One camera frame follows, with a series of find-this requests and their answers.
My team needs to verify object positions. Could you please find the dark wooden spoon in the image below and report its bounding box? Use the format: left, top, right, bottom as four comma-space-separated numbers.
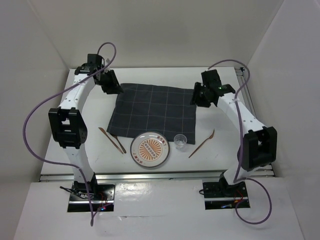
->
113, 135, 127, 154

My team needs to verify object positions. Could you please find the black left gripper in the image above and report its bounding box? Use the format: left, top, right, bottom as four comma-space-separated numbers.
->
96, 70, 124, 95

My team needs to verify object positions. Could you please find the dark grey checked cloth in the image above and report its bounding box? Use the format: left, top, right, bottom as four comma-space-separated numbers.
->
107, 83, 196, 145

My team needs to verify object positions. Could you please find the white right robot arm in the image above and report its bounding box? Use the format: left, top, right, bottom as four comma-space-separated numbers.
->
190, 69, 278, 196

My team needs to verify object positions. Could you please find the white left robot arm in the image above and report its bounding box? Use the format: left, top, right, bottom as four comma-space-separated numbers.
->
48, 53, 124, 200

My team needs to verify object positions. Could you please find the copper knife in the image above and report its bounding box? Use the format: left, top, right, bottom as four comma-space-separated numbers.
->
98, 127, 124, 154

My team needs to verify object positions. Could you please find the aluminium front rail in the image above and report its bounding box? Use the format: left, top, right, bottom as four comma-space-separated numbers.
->
39, 165, 275, 183

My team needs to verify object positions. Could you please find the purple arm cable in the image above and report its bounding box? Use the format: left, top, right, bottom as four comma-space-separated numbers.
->
207, 58, 273, 225
22, 42, 118, 227

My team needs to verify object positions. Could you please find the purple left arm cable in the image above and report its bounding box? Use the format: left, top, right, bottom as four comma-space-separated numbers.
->
22, 42, 118, 227

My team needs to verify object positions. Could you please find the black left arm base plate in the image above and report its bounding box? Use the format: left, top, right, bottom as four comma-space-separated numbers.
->
66, 184, 116, 213

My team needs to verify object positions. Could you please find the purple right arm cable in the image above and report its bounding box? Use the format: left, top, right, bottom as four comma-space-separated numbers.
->
207, 58, 273, 225

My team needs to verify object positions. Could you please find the aluminium right side rail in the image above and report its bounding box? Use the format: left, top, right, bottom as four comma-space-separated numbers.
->
234, 66, 257, 113

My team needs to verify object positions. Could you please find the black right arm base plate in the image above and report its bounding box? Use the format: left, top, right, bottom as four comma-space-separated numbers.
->
199, 182, 251, 210

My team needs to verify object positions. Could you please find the clear drinking glass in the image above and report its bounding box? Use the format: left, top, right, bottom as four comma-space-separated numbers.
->
173, 134, 188, 152

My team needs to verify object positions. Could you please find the white plate with orange pattern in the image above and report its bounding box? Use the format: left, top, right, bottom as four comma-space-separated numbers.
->
129, 131, 171, 169

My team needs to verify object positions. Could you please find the aluminium rail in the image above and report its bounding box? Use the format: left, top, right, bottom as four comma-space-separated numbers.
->
234, 66, 257, 113
39, 165, 275, 183

